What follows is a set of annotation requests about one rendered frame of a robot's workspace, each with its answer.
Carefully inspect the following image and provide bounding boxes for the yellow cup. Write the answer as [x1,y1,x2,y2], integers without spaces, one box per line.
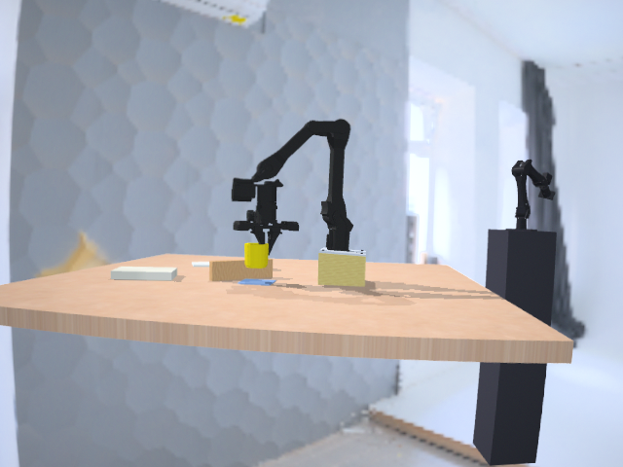
[244,243,269,269]

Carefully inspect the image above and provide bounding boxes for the tan flat bar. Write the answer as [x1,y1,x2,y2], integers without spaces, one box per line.
[209,259,273,281]

